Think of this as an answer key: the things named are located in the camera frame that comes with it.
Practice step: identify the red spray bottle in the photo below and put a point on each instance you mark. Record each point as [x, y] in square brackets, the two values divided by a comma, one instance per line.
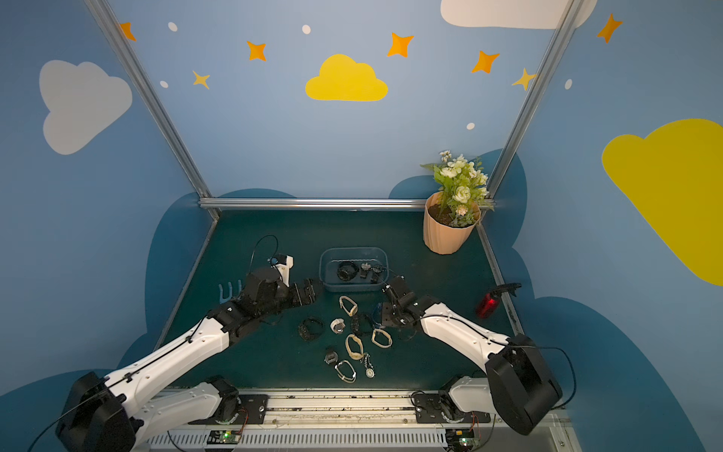
[492, 299]

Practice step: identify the aluminium frame right post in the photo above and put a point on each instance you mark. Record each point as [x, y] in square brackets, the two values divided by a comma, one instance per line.
[548, 65]

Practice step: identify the blue garden fork wooden handle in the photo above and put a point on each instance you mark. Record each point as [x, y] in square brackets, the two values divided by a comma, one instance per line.
[229, 291]

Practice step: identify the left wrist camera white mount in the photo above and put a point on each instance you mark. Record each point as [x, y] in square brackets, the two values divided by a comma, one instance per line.
[283, 264]

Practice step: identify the black round dial watch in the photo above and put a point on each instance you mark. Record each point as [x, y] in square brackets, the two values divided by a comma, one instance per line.
[365, 268]

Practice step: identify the small black watch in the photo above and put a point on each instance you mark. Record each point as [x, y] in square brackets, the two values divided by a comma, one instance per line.
[331, 357]

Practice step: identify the beige band watch middle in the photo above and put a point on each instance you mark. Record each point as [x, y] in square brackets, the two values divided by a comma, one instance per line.
[354, 347]

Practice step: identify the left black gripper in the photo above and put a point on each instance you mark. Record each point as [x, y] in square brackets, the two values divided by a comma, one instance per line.
[301, 292]

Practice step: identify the black wide band watch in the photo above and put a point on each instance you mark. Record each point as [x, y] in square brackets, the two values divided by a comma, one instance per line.
[347, 271]

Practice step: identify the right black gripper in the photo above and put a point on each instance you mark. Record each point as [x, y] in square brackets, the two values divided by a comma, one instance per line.
[395, 297]

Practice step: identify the transparent blue watch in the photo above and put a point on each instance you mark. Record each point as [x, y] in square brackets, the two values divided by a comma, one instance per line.
[379, 319]

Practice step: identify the peach ribbed flower pot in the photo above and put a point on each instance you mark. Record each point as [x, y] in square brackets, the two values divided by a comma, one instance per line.
[443, 239]

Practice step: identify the black band smartwatch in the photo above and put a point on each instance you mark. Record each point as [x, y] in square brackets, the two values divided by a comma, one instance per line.
[310, 329]

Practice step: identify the right green circuit board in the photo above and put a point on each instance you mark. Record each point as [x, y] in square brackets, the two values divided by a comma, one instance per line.
[460, 440]

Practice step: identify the white strap silver watch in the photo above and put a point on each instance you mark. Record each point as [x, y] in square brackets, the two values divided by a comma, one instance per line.
[338, 326]

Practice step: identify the beige square watch upper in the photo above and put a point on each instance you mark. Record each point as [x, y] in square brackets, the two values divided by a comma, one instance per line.
[349, 306]

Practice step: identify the aluminium frame back bar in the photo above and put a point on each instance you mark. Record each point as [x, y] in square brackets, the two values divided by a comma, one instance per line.
[226, 204]

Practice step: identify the aluminium frame left post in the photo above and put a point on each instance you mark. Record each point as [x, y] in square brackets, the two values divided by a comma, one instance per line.
[106, 19]

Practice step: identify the artificial white flower plant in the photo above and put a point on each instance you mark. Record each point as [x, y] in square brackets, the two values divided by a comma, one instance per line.
[463, 190]

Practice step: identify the aluminium frame post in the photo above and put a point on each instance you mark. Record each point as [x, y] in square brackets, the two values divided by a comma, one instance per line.
[548, 65]
[106, 19]

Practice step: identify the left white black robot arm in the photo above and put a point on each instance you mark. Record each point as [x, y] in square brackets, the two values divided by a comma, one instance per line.
[122, 410]

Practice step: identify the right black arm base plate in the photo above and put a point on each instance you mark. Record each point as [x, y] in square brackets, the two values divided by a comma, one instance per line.
[432, 408]

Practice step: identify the green circuit board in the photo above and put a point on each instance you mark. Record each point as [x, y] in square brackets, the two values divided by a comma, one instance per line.
[460, 440]
[224, 438]

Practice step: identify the silver bracelet watch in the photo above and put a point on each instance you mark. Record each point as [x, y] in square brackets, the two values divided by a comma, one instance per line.
[346, 372]

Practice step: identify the left green circuit board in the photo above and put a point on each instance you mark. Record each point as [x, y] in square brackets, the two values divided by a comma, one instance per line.
[224, 438]

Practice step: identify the black dial strap watch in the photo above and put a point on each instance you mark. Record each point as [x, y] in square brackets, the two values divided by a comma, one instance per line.
[376, 274]

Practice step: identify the cream band watch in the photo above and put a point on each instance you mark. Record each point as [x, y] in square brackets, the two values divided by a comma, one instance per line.
[382, 339]

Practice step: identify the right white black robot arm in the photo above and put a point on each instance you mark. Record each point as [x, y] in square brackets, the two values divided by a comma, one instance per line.
[518, 385]

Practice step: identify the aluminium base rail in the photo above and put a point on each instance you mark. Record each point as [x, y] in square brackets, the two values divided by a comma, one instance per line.
[359, 420]

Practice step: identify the blue plastic storage box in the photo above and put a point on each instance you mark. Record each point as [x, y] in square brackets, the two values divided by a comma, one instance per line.
[331, 258]

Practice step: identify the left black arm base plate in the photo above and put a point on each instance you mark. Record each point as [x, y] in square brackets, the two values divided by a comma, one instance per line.
[244, 409]

